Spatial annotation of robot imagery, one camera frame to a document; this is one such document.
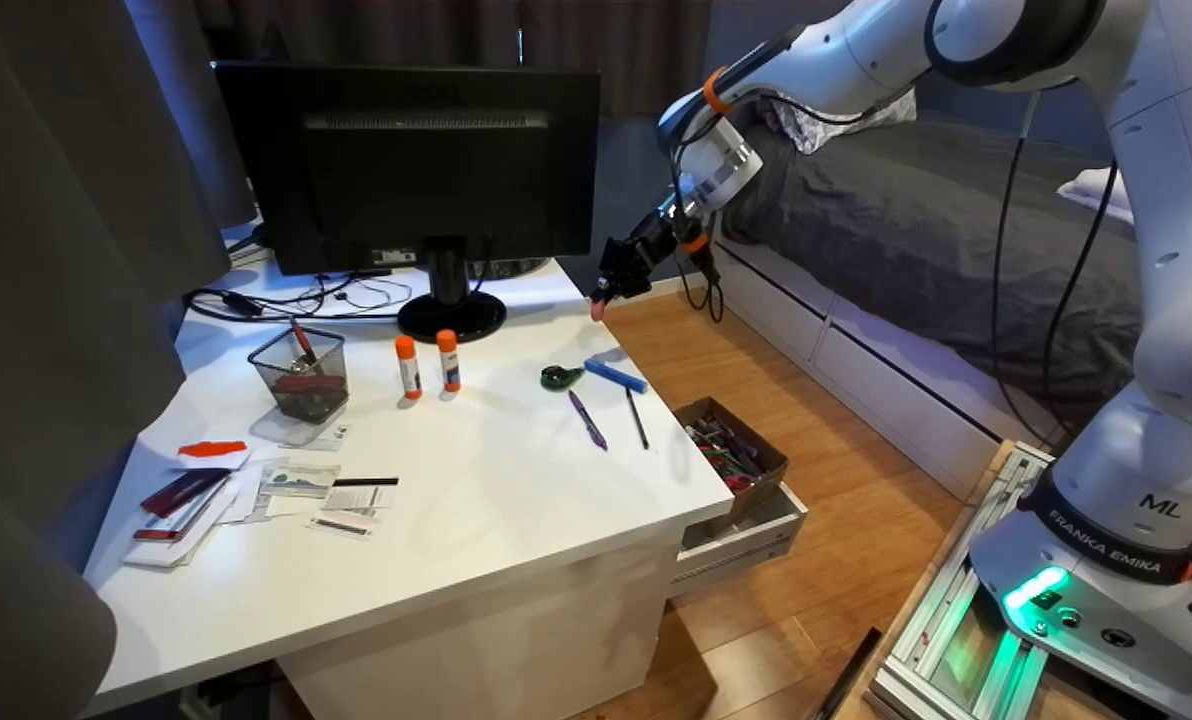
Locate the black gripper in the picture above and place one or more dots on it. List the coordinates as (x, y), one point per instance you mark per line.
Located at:
(659, 241)

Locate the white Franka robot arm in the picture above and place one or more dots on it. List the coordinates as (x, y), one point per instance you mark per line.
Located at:
(1181, 265)

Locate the white desk drawer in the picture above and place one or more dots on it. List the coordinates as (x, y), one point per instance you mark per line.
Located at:
(749, 544)

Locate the blue marker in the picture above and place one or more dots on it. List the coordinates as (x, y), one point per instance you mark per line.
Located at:
(612, 374)

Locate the green round tape dispenser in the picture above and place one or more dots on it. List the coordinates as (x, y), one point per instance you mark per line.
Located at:
(559, 376)

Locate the dark slim pen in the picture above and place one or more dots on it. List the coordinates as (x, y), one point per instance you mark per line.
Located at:
(638, 417)

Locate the blue pen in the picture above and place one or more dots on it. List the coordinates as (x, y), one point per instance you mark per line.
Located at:
(591, 422)

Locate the orange capped glue stick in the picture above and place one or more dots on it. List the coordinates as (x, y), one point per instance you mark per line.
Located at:
(451, 360)
(411, 371)

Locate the colourful stationery pile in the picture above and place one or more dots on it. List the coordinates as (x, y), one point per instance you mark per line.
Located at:
(725, 448)

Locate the black computer monitor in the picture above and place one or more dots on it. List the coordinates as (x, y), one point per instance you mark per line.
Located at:
(411, 175)

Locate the grey patterned pillow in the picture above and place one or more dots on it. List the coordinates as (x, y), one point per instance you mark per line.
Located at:
(877, 116)

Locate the red pen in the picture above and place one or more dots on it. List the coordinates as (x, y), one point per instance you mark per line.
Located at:
(300, 347)

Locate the black thin strip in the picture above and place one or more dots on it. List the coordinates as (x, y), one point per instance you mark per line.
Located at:
(366, 483)

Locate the black mesh pen holder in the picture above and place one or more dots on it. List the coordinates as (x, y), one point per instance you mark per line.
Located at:
(300, 382)

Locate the small white card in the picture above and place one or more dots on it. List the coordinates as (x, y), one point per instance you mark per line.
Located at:
(348, 504)

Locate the white paper slip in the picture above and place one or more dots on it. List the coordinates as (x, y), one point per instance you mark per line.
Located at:
(297, 486)

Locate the white desk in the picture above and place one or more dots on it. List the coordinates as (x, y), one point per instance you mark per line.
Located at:
(490, 641)

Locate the flat orange item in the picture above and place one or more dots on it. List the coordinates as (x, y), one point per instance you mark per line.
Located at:
(213, 448)

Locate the white folded cloth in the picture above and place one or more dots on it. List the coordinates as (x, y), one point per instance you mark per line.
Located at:
(1088, 191)

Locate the dark red booklet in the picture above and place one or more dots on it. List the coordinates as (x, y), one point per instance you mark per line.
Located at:
(182, 493)

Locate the white paper stack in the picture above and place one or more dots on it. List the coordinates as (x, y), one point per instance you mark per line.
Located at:
(190, 529)

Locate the grey curtain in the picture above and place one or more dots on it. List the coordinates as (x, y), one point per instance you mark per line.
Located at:
(48, 265)

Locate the white bed frame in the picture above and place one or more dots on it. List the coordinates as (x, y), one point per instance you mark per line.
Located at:
(877, 387)

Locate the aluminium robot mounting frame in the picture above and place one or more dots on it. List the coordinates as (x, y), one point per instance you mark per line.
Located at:
(942, 641)

